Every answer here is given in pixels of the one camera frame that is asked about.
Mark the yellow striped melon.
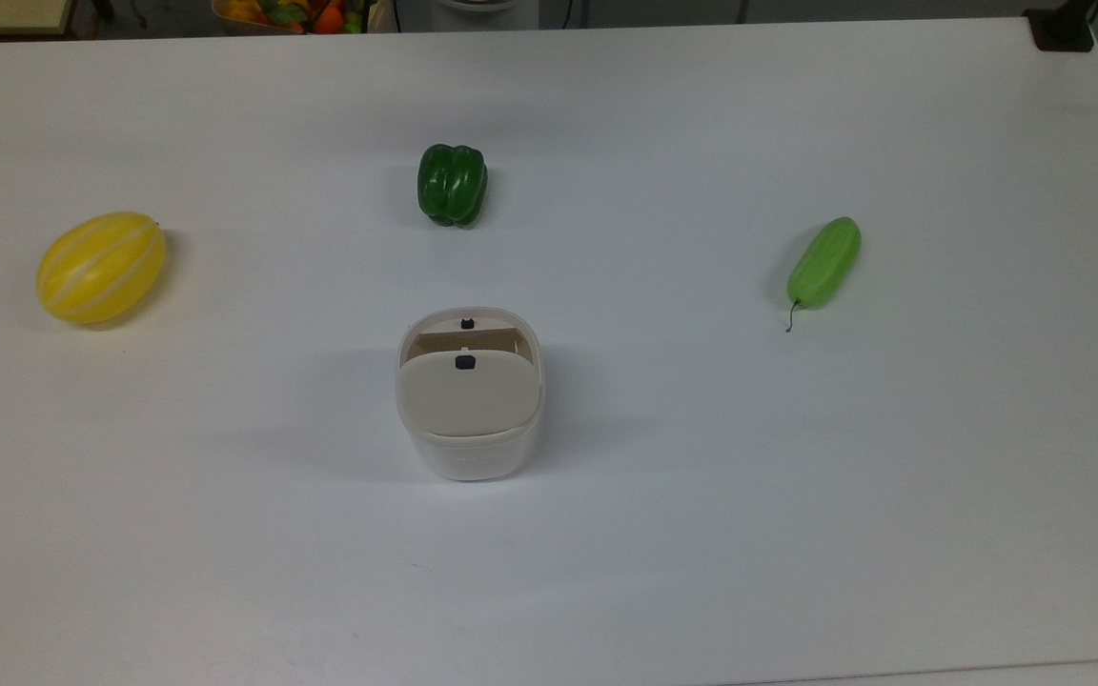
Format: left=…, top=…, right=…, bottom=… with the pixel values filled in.
left=35, top=212, right=168, bottom=326

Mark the dark green bell pepper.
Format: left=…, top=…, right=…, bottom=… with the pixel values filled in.
left=417, top=144, right=489, bottom=229

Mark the light green long pepper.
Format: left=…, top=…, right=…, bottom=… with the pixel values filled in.
left=784, top=216, right=863, bottom=333

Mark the light wooden board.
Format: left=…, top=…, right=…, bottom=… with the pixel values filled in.
left=0, top=0, right=74, bottom=37

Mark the basket of toy fruit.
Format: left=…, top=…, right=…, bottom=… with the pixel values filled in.
left=212, top=0, right=371, bottom=36

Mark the white desktop garbage bin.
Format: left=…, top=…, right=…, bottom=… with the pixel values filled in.
left=396, top=307, right=546, bottom=482

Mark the beige swing bin lid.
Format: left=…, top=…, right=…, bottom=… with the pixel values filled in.
left=396, top=350, right=542, bottom=439

